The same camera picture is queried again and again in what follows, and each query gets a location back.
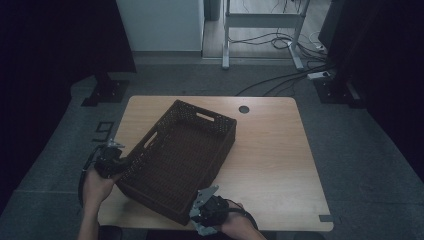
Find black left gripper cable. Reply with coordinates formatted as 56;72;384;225
77;145;103;208

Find black stand base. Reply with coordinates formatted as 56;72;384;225
313;78;367;109
81;71;130;108

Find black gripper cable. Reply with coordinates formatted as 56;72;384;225
77;145;103;208
226;198;260;231

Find person's left hand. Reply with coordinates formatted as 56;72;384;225
81;166;123;208

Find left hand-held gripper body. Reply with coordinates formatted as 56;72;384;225
94;139;126;180

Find light blue cloth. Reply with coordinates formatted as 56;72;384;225
188;199;222;237

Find white metal desk frame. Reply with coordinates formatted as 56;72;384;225
221;0;312;71

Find black floor cables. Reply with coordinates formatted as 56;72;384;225
229;29;335;98

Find white cabinet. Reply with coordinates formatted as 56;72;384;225
115;0;205;58

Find white power strip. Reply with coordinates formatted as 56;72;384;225
306;70;333;81

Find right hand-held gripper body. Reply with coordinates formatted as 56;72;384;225
191;185;232;228

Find brown woven basket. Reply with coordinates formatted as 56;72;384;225
115;99;238;227

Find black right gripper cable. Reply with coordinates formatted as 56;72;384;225
226;198;260;231

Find person's right hand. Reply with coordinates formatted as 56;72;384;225
216;209;258;240

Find dark curtain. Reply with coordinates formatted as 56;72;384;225
318;0;424;184
0;0;138;214

